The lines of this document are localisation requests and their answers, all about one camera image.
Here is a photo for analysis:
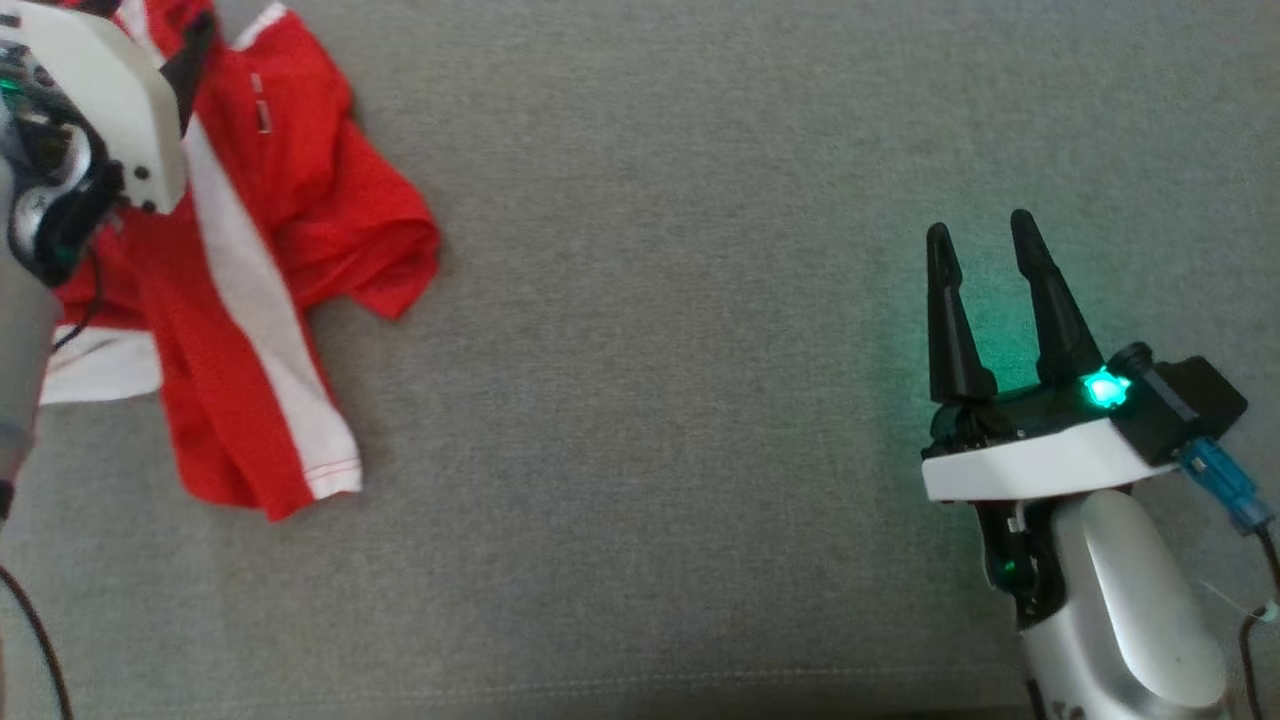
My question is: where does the red garment with white stripes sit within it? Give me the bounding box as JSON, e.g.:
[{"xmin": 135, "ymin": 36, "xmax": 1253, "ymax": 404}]
[{"xmin": 40, "ymin": 0, "xmax": 442, "ymax": 523}]

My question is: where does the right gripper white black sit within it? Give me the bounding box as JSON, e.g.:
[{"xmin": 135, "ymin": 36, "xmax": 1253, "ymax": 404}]
[{"xmin": 920, "ymin": 208, "xmax": 1181, "ymax": 503}]

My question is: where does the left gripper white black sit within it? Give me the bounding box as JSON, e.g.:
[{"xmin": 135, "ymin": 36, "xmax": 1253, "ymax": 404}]
[{"xmin": 0, "ymin": 0, "xmax": 217, "ymax": 214}]

